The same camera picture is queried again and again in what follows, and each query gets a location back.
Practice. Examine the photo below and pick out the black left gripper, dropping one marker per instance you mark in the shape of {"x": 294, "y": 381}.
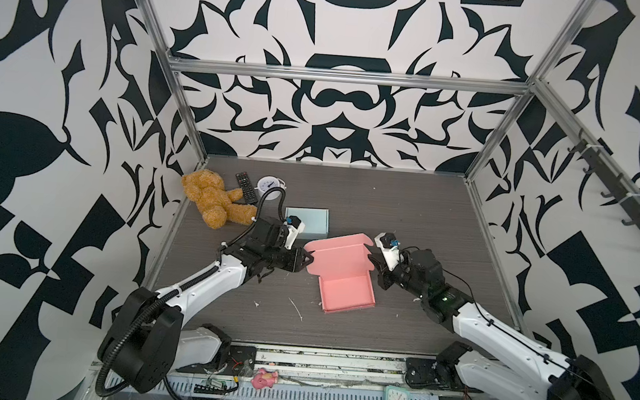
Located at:
{"x": 296, "y": 256}

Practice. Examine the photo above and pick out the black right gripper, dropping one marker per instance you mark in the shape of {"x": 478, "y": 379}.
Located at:
{"x": 384, "y": 281}

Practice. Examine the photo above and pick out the light blue paper box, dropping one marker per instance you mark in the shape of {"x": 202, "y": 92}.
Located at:
{"x": 316, "y": 222}

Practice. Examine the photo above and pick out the pink paper boxes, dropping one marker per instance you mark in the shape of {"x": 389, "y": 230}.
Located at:
{"x": 343, "y": 268}

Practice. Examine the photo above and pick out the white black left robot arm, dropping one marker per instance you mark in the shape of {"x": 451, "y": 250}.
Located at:
{"x": 148, "y": 339}

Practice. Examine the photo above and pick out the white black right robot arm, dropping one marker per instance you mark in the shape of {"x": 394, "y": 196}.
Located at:
{"x": 489, "y": 356}

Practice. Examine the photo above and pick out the black remote control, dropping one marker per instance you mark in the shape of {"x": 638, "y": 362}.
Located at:
{"x": 247, "y": 187}

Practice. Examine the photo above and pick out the white round alarm clock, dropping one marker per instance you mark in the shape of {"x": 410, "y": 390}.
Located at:
{"x": 266, "y": 184}

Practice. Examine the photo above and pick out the brown teddy bear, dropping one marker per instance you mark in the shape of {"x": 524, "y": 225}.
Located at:
{"x": 216, "y": 204}

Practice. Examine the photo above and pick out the pink small toy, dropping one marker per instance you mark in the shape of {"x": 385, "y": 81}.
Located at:
{"x": 264, "y": 379}

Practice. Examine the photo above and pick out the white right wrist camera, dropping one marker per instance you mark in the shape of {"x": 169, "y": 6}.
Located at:
{"x": 389, "y": 246}

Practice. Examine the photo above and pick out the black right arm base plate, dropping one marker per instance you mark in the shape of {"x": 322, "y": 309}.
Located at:
{"x": 433, "y": 374}

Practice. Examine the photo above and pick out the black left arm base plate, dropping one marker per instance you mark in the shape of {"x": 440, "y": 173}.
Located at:
{"x": 239, "y": 360}

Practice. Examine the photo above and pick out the white slotted cable duct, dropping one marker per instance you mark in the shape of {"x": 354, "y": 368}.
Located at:
{"x": 186, "y": 386}

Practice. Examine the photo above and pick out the black wall hook rail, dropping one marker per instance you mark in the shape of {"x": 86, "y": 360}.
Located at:
{"x": 620, "y": 189}

